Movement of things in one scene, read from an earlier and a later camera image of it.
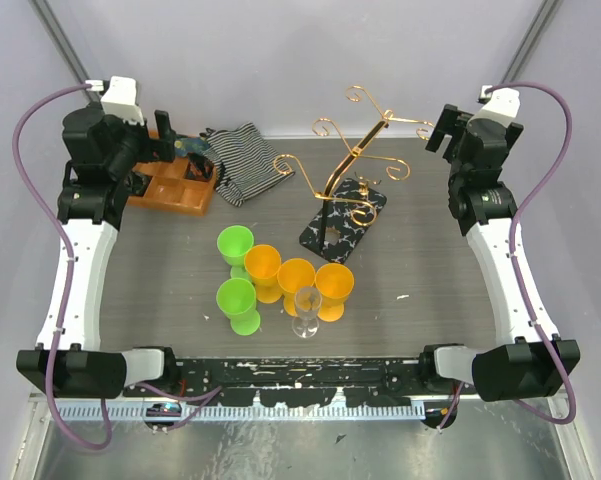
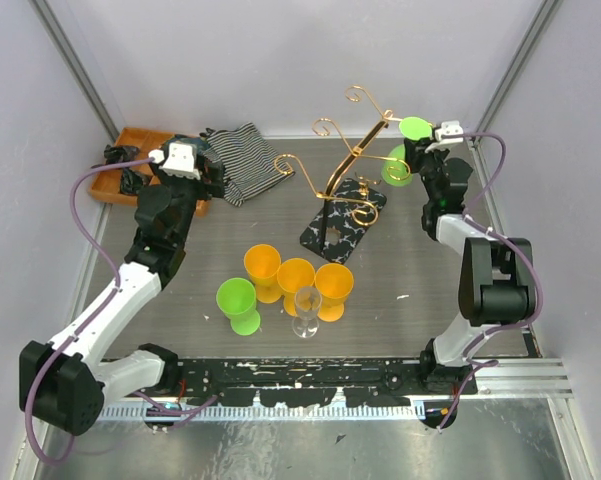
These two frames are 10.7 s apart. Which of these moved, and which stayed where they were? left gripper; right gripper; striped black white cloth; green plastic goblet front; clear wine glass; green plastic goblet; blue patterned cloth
Moved: green plastic goblet; right gripper; left gripper
Stayed: blue patterned cloth; clear wine glass; striped black white cloth; green plastic goblet front
